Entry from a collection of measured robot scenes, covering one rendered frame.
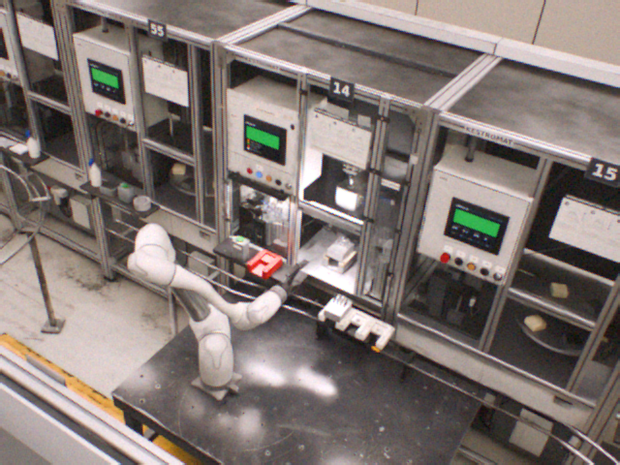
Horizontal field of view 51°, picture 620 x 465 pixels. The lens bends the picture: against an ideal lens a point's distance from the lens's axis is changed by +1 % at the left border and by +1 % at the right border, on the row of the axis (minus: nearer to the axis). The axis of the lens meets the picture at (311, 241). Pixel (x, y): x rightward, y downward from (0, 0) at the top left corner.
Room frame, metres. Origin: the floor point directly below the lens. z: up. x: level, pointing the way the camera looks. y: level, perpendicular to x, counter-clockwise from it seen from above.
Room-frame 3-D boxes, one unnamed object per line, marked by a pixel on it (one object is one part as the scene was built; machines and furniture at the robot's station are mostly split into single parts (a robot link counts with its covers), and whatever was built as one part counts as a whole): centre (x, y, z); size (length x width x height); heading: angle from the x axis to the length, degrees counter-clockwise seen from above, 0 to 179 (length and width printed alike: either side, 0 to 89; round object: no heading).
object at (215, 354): (2.06, 0.41, 0.85); 0.18 x 0.16 x 0.22; 13
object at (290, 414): (2.03, -0.02, 0.66); 1.50 x 1.06 x 0.04; 61
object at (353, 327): (2.34, -0.26, 0.84); 0.36 x 0.14 x 0.10; 61
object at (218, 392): (2.04, 0.39, 0.71); 0.22 x 0.18 x 0.06; 61
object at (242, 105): (2.90, 0.24, 1.60); 0.42 x 0.29 x 0.46; 61
